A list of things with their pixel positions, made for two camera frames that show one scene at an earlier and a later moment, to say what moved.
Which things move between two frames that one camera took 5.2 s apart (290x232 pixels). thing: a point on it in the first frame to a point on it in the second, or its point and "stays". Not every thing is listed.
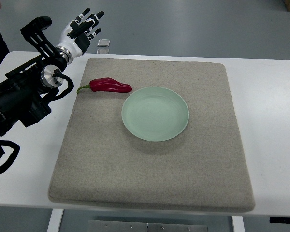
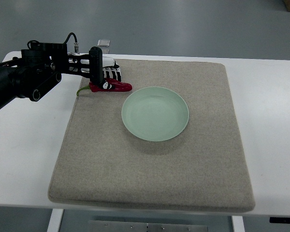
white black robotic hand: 76,35 to 110,70
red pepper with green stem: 107,85 stays
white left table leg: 55,220 stays
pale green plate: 155,113 stays
